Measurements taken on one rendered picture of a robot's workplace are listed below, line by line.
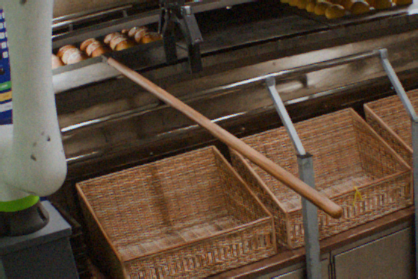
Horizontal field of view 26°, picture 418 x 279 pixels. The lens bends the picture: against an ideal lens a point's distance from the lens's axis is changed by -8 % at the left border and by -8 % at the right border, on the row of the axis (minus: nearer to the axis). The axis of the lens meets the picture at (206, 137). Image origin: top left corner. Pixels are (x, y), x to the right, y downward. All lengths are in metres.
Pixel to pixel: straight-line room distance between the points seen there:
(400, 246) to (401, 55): 0.87
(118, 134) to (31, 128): 1.47
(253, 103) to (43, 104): 1.71
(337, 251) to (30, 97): 1.65
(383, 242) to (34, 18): 1.88
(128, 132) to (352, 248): 0.92
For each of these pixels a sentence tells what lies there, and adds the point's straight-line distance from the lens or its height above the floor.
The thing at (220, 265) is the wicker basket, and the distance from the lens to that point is 3.21.
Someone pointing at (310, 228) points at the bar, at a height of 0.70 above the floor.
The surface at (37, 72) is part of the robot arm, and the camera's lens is 1.98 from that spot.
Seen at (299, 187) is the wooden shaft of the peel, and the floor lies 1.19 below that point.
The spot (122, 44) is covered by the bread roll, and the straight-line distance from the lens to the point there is 3.73.
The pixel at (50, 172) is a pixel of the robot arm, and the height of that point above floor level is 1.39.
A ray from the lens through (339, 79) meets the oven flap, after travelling 3.75.
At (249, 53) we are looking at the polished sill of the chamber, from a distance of 3.57.
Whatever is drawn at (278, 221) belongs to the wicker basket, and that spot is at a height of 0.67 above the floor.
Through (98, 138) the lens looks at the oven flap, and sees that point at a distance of 3.43.
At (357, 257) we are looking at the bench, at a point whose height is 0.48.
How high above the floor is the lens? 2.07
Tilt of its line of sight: 19 degrees down
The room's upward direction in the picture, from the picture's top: 9 degrees counter-clockwise
